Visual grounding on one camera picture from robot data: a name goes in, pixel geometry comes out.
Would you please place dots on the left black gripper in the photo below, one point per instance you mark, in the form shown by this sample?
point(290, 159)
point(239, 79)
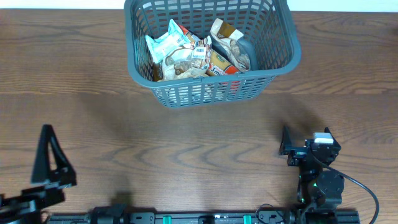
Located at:
point(26, 208)

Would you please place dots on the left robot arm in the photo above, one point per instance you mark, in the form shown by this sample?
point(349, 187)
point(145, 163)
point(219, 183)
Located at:
point(52, 173)

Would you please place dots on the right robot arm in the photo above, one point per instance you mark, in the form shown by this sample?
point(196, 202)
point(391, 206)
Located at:
point(319, 190)

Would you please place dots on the teal flushable wipes packet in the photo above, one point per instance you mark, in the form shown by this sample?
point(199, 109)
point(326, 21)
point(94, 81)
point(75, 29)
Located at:
point(165, 44)

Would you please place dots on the grey plastic slotted basket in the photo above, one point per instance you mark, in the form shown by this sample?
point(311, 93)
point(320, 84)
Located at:
point(270, 40)

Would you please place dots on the cream snack pouch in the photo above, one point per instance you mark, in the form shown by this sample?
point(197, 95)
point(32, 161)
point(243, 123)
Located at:
point(187, 61)
point(227, 36)

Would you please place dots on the San Remo spaghetti packet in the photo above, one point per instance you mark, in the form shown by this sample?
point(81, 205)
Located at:
point(218, 65)

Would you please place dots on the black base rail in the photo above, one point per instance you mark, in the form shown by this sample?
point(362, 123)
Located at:
point(120, 214)

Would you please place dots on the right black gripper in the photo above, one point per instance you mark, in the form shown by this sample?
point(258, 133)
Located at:
point(300, 152)

